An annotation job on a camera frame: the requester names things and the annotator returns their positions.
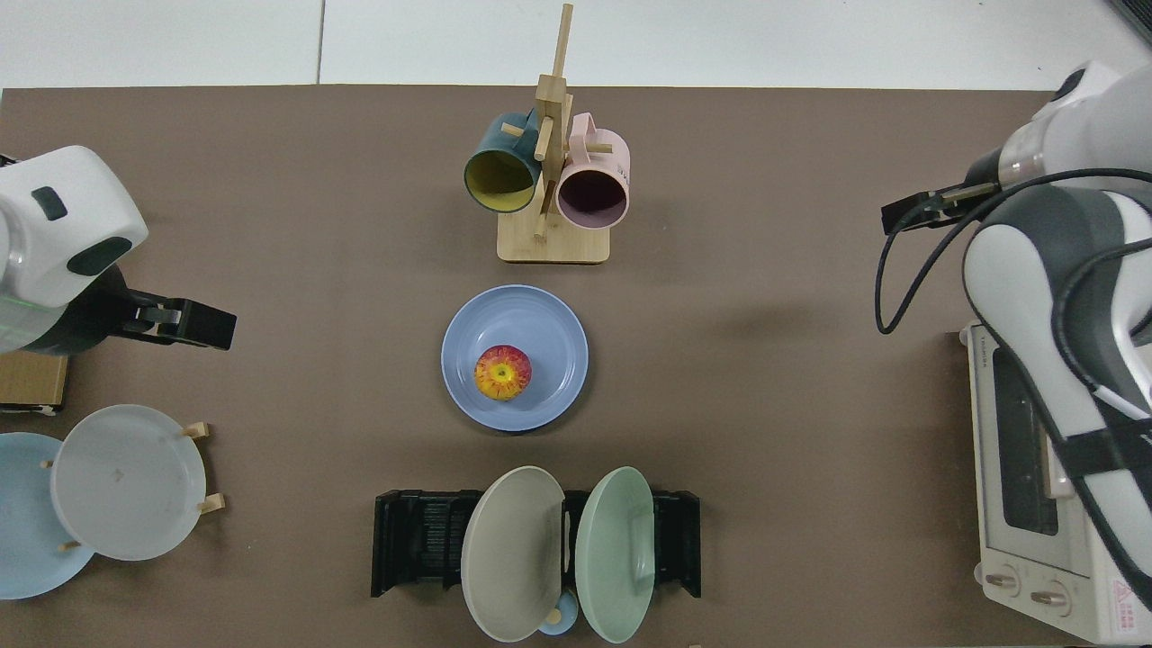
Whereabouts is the red yellow apple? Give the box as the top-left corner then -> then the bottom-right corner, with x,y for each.
474,344 -> 533,402

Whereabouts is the grey plate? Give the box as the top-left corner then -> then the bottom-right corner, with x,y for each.
49,404 -> 208,563

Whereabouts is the wooden plate rack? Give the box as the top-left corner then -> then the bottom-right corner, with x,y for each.
40,420 -> 227,553

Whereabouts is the light blue plate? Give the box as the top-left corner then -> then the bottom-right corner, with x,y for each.
0,432 -> 96,601

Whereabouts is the black dish rack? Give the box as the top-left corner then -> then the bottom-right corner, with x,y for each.
371,489 -> 703,599

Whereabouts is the beige plate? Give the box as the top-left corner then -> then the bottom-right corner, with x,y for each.
460,465 -> 567,644

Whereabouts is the pale green plate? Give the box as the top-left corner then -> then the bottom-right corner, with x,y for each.
574,465 -> 656,644

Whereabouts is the dark grey ridged object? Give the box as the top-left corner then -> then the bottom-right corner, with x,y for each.
1109,0 -> 1152,48

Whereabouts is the brown table cloth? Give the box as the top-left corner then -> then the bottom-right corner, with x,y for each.
0,84 -> 1088,648

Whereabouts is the pink cup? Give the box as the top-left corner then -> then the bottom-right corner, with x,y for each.
555,112 -> 631,230

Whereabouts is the dark teal cup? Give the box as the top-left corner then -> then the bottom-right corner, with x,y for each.
463,110 -> 545,214

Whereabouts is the wooden cup stand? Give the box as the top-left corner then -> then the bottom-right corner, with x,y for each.
497,3 -> 613,266

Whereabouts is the pale toaster oven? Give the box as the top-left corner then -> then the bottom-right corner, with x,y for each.
957,319 -> 1152,645

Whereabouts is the small blue round thing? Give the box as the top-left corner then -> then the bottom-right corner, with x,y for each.
537,589 -> 581,637

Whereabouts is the wire basket with wooden floor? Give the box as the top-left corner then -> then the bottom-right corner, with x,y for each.
0,353 -> 70,417

